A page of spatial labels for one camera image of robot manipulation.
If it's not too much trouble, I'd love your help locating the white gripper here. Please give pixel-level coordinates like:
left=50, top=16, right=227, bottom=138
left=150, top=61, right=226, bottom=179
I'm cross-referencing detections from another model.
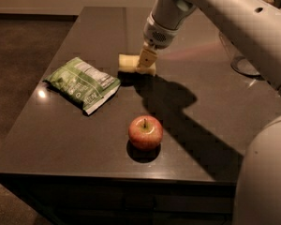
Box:
left=138, top=13, right=180, bottom=68

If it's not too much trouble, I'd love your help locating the yellow sponge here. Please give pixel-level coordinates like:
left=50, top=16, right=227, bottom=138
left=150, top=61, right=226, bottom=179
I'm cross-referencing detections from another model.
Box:
left=119, top=54, right=156, bottom=76

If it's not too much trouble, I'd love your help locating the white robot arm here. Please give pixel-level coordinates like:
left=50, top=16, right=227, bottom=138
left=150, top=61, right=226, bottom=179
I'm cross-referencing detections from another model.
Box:
left=140, top=0, right=281, bottom=225

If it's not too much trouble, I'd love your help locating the green jalapeno chip bag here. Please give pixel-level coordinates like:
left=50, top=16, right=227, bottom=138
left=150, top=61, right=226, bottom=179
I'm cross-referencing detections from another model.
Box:
left=44, top=57, right=121, bottom=115

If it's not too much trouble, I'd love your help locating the red apple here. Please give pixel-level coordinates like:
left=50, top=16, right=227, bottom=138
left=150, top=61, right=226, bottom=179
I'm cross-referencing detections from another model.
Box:
left=128, top=115, right=163, bottom=152

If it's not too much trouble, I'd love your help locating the clear glass jar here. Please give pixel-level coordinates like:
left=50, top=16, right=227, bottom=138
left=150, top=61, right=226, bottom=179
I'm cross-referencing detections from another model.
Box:
left=219, top=33, right=260, bottom=78

